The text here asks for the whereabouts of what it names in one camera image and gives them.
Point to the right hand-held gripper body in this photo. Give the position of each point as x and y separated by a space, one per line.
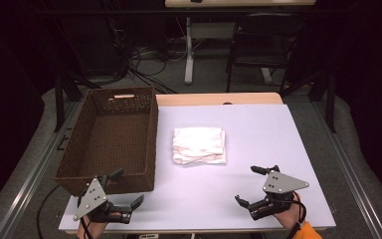
280 184

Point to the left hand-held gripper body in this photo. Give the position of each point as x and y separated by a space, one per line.
93 199

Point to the brown wicker basket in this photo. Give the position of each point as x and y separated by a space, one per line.
112 139

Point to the white cloth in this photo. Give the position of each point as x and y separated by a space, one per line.
199 144

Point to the person's left hand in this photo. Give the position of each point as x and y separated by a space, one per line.
91 230

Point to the person's right hand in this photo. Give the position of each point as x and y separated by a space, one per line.
290 215

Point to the black metal stand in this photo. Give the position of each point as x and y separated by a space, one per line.
59 103
330 99

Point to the black chair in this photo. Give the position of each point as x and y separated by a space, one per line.
265 43

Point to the white desk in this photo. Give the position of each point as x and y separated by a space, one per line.
238 2

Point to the aluminium rail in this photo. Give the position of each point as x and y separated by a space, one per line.
30 179
351 172

